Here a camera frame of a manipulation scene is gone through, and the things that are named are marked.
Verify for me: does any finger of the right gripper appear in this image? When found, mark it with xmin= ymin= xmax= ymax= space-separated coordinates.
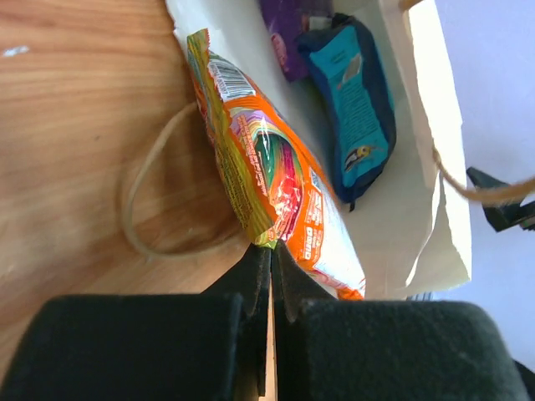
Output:
xmin=466 ymin=167 xmax=534 ymax=232

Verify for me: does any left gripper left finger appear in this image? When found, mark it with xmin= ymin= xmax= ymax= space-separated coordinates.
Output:
xmin=1 ymin=246 xmax=272 ymax=400

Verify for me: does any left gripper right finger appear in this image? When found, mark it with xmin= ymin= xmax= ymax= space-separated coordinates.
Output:
xmin=272 ymin=244 xmax=534 ymax=400

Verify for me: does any beige paper bag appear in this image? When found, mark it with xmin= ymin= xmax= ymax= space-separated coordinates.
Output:
xmin=119 ymin=0 xmax=535 ymax=302

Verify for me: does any orange candy bag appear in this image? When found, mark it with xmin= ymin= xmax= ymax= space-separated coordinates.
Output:
xmin=186 ymin=29 xmax=366 ymax=300

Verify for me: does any blue snack packet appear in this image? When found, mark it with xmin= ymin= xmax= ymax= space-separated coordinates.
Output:
xmin=296 ymin=13 xmax=397 ymax=206

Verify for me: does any purple snack packet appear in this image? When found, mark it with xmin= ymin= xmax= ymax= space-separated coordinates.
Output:
xmin=258 ymin=0 xmax=334 ymax=82

